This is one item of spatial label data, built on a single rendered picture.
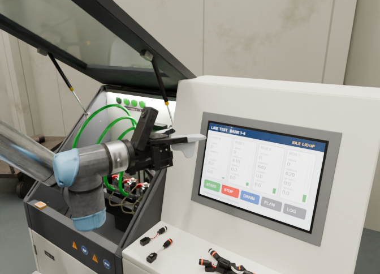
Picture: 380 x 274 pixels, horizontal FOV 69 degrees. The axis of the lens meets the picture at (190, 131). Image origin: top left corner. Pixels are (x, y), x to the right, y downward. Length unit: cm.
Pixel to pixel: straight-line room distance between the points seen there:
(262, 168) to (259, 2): 215
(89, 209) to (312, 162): 64
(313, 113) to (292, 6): 200
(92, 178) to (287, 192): 60
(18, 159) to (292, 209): 77
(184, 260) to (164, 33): 266
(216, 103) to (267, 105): 19
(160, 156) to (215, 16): 245
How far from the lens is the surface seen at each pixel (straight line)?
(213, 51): 304
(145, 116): 70
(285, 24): 284
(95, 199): 67
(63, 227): 140
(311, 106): 93
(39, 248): 171
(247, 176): 99
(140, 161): 70
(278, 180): 96
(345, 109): 92
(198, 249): 110
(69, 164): 63
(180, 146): 71
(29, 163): 74
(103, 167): 64
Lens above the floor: 169
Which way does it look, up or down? 18 degrees down
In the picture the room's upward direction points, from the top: straight up
